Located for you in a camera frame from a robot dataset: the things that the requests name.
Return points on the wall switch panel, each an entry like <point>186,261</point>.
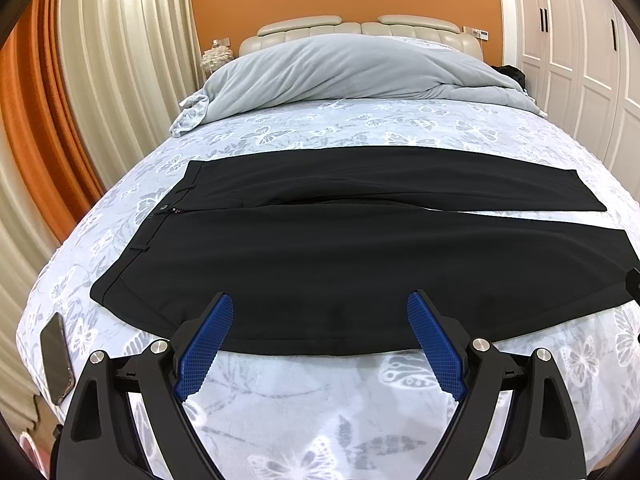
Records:
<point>479,34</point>

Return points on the beige padded headboard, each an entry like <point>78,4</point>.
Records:
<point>391,25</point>

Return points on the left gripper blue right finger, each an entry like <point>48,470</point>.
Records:
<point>437,338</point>

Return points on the white wardrobe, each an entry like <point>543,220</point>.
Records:
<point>581,63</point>

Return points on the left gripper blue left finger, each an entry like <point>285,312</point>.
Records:
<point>196,343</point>

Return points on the grey duvet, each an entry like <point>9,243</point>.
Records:
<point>347,66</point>

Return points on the black item on nightstand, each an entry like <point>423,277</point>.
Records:
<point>512,72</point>

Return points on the black pants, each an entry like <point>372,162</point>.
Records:
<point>319,250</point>

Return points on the cream and orange curtain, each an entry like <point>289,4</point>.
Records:
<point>88,88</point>

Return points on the butterfly print bed sheet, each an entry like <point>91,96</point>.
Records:
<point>366,416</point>

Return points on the black smartphone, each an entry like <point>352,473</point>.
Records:
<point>57,367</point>

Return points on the white bedside ornament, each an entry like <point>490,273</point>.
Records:
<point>219,54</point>

